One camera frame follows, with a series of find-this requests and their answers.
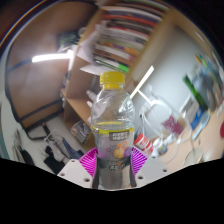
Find red and white canister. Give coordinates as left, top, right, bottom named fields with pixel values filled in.
left=134, top=133, right=154, bottom=155

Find blue and white box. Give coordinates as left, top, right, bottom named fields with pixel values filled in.
left=189, top=105, right=210, bottom=132

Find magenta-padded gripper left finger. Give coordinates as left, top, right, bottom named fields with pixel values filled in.
left=57, top=147, right=99, bottom=189

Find clear yellow-capped drink bottle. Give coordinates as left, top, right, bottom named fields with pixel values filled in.
left=89, top=70, right=136, bottom=191

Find under-shelf light bar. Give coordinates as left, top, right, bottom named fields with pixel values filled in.
left=129, top=65, right=155, bottom=100

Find pink packet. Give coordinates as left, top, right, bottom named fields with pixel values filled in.
left=162, top=115, right=181, bottom=135

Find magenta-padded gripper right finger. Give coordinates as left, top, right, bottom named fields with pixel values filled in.
left=129, top=146, right=171, bottom=188

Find white cable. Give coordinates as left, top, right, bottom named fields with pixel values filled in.
left=139, top=94, right=183, bottom=161

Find hanging clothes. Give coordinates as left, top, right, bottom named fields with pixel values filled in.
left=13, top=128, right=84, bottom=174

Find ceiling tube light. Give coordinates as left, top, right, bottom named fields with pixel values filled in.
left=31, top=51, right=73, bottom=64

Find wooden shelf unit with books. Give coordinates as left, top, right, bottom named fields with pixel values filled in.
left=59, top=0, right=183, bottom=151

